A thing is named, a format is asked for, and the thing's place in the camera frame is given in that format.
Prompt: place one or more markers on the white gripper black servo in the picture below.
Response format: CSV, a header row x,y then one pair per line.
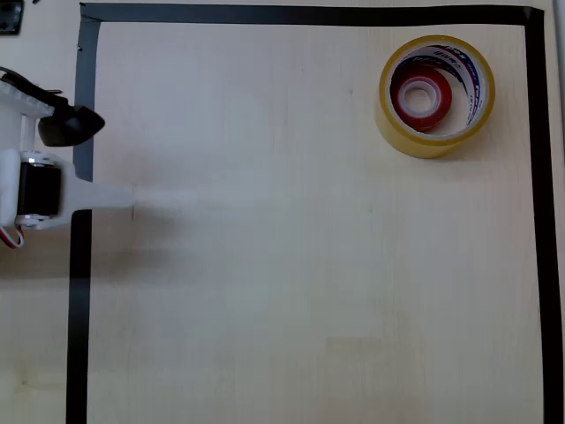
x,y
75,194

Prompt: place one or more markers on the small red tape roll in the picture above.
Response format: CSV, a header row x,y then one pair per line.
x,y
441,95

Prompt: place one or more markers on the large yellow tape roll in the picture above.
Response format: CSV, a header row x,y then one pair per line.
x,y
424,148

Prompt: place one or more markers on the black webcam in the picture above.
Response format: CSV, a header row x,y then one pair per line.
x,y
70,128

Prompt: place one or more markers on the thin metal screwdriver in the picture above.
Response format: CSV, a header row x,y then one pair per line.
x,y
55,92

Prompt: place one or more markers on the black plastic object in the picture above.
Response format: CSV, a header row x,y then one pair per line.
x,y
9,17

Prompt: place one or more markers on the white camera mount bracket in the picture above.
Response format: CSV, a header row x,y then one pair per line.
x,y
17,101

